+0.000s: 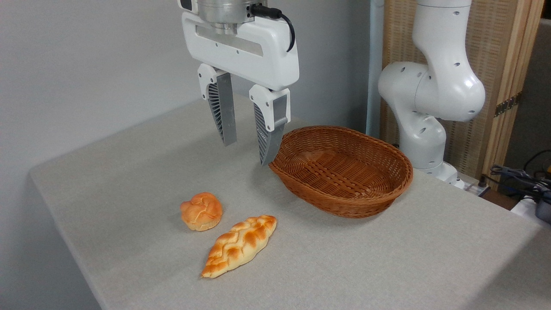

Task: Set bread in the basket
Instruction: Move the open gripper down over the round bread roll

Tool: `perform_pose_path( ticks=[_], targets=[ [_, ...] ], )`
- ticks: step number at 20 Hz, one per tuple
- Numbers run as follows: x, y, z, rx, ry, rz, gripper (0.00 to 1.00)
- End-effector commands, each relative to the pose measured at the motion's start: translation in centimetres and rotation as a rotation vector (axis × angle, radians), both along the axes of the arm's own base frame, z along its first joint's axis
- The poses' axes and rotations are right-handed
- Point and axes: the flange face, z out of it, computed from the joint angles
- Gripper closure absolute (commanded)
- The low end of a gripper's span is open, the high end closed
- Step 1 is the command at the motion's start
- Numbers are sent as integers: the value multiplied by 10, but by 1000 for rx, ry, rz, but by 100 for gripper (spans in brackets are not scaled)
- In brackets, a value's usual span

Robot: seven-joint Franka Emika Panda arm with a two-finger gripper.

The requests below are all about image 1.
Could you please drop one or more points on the long braided bread loaf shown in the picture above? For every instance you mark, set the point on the long braided bread loaf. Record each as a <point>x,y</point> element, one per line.
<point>239,246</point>

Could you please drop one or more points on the round orange bread bun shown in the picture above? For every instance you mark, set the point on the round orange bread bun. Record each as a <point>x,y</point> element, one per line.
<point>201,212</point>

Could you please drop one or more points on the white power strip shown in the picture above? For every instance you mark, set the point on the white power strip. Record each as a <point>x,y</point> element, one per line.
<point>475,188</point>

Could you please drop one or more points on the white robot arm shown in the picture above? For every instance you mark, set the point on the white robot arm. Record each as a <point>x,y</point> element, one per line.
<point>443,86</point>

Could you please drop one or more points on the wooden rattan folding screen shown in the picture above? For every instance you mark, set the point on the wooden rattan folding screen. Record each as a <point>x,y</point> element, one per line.
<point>495,43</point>

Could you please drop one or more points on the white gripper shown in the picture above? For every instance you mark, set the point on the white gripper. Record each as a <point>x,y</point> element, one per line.
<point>258,60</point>

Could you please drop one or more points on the brown wicker basket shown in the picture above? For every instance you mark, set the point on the brown wicker basket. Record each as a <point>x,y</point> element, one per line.
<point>344,193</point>

